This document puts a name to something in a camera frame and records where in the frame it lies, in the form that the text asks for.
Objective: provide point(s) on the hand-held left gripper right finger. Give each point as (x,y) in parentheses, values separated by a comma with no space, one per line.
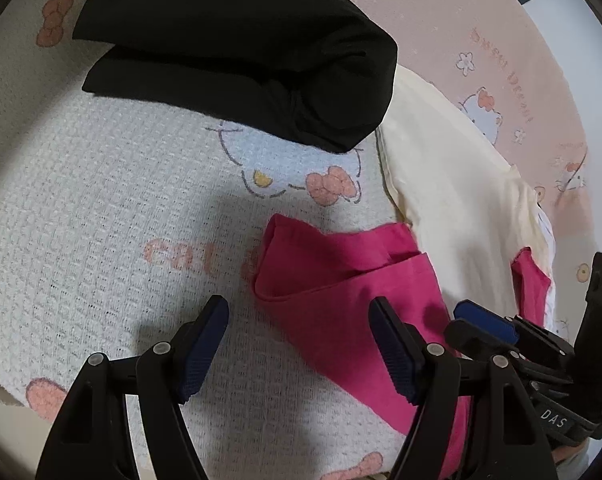
(388,347)

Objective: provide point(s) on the magenta t-shirt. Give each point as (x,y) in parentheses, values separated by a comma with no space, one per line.
(341,270)

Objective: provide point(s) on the black garment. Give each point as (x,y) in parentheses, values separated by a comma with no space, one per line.
(231,50)

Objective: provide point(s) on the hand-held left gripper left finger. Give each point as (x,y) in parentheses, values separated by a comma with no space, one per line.
(208,347)

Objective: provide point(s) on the cream shirt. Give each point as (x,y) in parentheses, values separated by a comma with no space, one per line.
(461,200)

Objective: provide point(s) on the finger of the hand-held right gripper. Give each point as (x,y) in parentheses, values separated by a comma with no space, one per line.
(486,320)

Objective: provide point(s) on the white garment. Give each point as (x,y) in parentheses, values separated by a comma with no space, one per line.
(546,225)

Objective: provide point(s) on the pink cream printed blanket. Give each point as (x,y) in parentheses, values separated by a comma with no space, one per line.
(81,235)

